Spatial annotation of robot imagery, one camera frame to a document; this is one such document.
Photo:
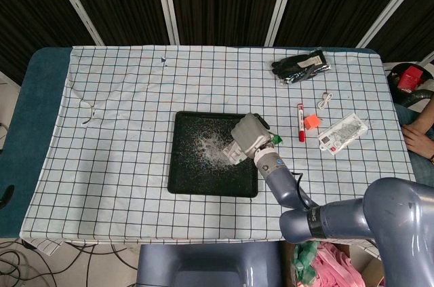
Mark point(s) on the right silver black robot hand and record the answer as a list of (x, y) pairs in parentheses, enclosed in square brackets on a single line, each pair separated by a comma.
[(251, 134)]

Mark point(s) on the white green salt bag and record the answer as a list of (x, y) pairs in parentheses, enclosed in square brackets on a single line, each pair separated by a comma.
[(234, 154)]

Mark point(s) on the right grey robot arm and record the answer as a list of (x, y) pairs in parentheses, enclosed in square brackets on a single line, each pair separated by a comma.
[(390, 215)]

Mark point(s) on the white salt pile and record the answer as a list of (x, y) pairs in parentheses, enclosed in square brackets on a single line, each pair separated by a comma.
[(212, 148)]

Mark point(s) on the black square plastic tray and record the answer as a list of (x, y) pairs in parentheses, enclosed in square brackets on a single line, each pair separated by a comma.
[(190, 178)]

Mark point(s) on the black gloves in plastic bag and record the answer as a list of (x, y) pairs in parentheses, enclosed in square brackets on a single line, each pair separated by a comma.
[(300, 66)]

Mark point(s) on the red white marker pen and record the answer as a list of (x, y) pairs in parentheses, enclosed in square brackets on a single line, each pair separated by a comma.
[(300, 124)]

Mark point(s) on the orange cube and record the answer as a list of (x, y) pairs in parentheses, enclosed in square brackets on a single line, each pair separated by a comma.
[(311, 122)]

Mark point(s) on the clear plastic parts packet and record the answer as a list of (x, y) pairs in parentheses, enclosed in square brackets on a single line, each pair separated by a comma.
[(342, 134)]

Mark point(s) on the white black checkered tablecloth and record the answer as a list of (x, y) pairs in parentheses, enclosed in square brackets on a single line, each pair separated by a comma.
[(118, 131)]

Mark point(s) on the green cloth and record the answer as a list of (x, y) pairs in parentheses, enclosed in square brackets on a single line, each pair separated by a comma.
[(305, 260)]

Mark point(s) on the grey robot torso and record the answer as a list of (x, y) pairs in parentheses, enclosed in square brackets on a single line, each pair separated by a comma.
[(203, 266)]

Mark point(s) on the pink cloth strips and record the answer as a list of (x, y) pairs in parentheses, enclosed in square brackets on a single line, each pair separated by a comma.
[(332, 266)]

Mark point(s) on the red box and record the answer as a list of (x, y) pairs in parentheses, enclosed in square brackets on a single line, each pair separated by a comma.
[(410, 78)]

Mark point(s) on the seated person in jeans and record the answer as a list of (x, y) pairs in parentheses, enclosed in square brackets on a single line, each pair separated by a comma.
[(420, 141)]

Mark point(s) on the cardboard box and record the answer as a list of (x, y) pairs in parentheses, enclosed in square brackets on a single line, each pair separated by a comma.
[(366, 266)]

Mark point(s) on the teal padded table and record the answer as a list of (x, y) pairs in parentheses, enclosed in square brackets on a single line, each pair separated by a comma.
[(34, 114)]

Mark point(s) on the white partition frame post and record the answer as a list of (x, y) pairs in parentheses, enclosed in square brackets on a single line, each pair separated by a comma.
[(396, 5), (280, 5), (167, 2), (78, 5)]

